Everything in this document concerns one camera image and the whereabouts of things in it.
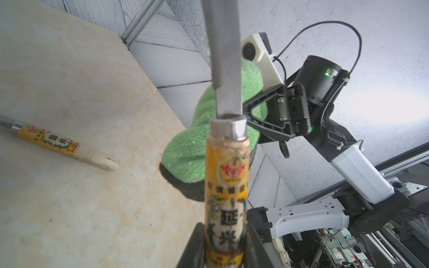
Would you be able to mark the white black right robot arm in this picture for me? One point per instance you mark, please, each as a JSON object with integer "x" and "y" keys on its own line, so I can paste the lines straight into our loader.
{"x": 363, "y": 206}

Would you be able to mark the aluminium frame post right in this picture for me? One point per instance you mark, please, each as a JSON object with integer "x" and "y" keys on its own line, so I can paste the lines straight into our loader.
{"x": 141, "y": 21}

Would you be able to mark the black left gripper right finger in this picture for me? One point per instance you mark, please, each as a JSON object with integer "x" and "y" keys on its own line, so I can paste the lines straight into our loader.
{"x": 255, "y": 256}

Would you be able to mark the green fluffy rag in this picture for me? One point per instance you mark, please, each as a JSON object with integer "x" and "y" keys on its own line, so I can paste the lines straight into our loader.
{"x": 183, "y": 159}

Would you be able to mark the sickle wooden handle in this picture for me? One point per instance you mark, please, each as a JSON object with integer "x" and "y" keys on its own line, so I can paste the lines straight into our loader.
{"x": 59, "y": 144}
{"x": 228, "y": 145}

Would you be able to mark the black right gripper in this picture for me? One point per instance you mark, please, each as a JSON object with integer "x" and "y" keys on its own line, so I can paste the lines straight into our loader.
{"x": 309, "y": 91}

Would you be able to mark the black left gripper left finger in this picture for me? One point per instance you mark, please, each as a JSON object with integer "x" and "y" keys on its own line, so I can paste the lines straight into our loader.
{"x": 193, "y": 254}

